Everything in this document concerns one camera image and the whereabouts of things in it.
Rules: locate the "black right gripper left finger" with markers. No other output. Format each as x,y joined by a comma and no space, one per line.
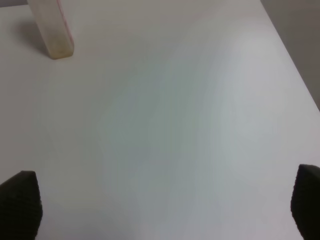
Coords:
21,209

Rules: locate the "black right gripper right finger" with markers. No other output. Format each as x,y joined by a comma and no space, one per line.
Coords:
305,201

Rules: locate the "clear plastic beverage bottle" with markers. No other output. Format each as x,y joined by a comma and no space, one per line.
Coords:
53,28

